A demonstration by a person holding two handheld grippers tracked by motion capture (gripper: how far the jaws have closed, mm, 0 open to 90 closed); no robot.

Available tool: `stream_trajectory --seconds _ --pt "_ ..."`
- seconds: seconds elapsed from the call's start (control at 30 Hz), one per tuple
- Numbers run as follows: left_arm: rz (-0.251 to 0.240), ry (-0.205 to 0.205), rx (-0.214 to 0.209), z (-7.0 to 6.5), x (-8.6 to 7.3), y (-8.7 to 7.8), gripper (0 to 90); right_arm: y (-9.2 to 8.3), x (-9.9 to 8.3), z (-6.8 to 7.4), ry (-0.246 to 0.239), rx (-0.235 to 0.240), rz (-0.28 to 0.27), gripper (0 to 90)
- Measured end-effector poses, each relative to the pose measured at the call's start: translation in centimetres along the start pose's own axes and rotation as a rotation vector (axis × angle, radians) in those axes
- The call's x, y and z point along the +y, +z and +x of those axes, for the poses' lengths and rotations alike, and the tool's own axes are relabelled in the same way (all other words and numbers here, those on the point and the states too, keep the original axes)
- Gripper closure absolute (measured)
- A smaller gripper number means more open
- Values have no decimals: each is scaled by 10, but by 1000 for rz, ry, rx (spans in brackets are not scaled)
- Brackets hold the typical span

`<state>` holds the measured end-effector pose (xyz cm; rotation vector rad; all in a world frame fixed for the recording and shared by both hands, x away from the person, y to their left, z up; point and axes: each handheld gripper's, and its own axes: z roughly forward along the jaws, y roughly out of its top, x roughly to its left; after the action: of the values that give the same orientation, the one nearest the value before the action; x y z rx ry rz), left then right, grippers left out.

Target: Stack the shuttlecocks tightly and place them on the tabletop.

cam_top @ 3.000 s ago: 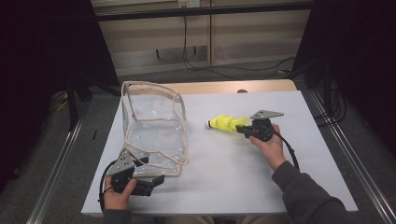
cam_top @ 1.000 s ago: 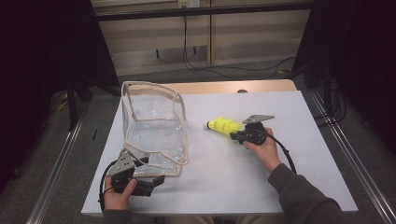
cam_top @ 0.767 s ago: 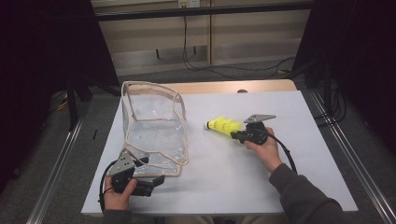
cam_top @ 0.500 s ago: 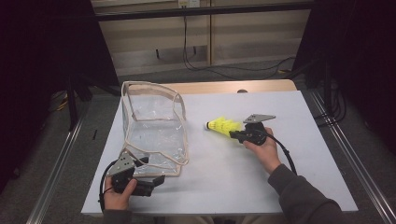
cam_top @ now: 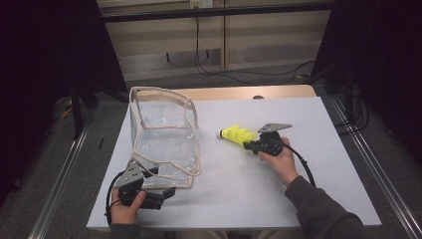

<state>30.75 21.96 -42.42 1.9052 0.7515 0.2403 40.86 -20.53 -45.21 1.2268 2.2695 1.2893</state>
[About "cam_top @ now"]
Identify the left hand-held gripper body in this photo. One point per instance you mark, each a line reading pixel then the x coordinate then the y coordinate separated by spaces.
pixel 129 177

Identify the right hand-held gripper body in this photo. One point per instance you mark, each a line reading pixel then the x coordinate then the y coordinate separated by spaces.
pixel 270 144

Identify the yellow shuttlecock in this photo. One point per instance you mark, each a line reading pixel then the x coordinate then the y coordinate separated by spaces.
pixel 237 134

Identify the clear plastic bag beige trim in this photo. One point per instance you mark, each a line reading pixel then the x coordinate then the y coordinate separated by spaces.
pixel 166 132

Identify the person's right hand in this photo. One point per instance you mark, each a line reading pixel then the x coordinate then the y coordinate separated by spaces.
pixel 283 166

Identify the person's left hand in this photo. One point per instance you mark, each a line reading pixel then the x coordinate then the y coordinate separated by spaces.
pixel 124 214

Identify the white table sheet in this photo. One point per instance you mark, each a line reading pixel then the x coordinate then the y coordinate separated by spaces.
pixel 249 192

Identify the round table grommet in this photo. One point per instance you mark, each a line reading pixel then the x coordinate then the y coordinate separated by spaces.
pixel 258 97

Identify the wooden table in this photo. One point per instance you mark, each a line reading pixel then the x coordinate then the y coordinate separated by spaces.
pixel 249 92

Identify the black metal stand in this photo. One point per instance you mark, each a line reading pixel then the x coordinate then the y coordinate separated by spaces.
pixel 78 109

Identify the dark curtain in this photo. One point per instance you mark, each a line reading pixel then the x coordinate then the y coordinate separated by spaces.
pixel 381 66
pixel 40 66

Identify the black horizontal bar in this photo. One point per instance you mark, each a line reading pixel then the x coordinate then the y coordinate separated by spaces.
pixel 215 11

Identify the aluminium floor rail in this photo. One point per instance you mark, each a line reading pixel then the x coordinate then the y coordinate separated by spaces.
pixel 375 166
pixel 56 189

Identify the wall socket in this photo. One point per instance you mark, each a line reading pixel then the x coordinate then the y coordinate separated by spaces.
pixel 201 3

